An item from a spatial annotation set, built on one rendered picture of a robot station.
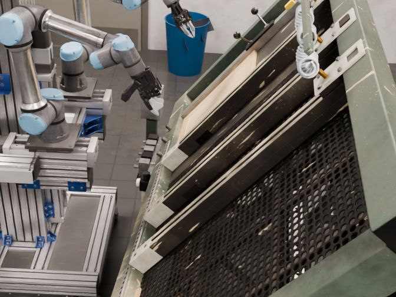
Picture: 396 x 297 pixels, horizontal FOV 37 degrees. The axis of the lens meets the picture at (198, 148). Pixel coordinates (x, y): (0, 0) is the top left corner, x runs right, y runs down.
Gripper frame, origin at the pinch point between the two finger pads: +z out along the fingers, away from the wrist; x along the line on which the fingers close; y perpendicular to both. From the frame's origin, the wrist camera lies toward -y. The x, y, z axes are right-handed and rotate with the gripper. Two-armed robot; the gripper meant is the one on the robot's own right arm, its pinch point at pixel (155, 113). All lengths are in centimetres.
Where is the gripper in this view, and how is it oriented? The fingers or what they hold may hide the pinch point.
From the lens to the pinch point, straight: 247.7
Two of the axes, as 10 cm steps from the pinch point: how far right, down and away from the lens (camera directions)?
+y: 9.1, -3.3, -2.4
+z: 4.1, 7.7, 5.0
